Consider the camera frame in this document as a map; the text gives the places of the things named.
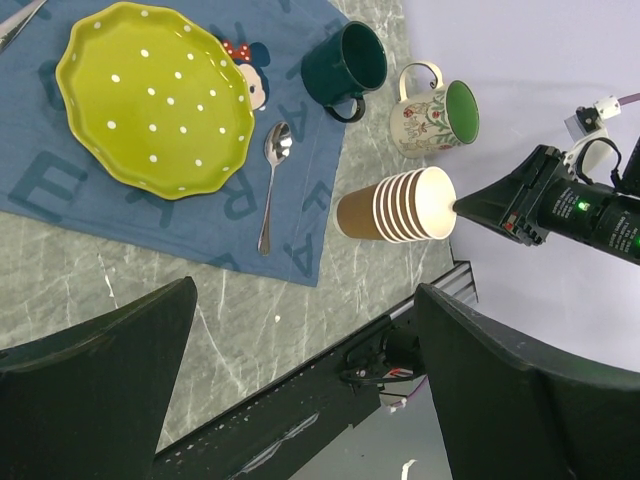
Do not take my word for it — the stack of brown paper cups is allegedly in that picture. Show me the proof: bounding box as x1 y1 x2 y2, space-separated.
333 166 457 244

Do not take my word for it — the silver spoon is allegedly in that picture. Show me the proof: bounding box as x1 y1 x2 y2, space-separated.
257 121 293 256

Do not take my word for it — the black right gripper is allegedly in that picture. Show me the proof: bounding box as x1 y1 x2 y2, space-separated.
454 145 639 265

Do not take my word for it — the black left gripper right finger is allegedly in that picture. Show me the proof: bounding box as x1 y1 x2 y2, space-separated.
415 284 639 479

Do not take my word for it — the silver fork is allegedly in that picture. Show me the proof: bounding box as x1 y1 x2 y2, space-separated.
0 0 47 53

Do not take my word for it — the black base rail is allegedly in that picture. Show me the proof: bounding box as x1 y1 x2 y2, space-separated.
154 259 481 480

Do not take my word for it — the floral cream mug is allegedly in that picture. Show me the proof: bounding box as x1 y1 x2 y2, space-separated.
389 61 480 159

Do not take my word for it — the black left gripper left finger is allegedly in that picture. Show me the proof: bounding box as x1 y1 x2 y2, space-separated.
1 277 197 479

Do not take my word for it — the blue letter print cloth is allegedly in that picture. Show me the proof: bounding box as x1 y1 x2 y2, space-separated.
1 1 347 286

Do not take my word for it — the dark green mug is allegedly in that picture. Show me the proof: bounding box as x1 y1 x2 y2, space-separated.
301 21 387 124

